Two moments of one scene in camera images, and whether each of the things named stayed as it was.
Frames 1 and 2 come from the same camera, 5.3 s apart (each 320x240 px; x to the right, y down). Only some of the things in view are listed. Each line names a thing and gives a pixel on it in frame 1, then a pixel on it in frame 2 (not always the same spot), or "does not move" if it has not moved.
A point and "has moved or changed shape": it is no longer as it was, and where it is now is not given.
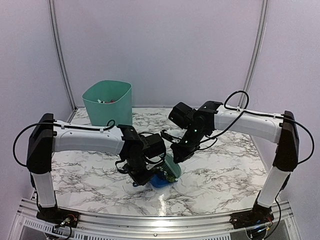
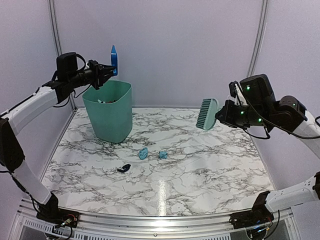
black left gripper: (142, 179) to (102, 69)
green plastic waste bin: (108, 99) does not move
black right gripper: (182, 155) to (228, 116)
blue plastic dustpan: (158, 181) to (114, 60)
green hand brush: (172, 168) has moved or changed shape
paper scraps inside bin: (110, 101) does not move
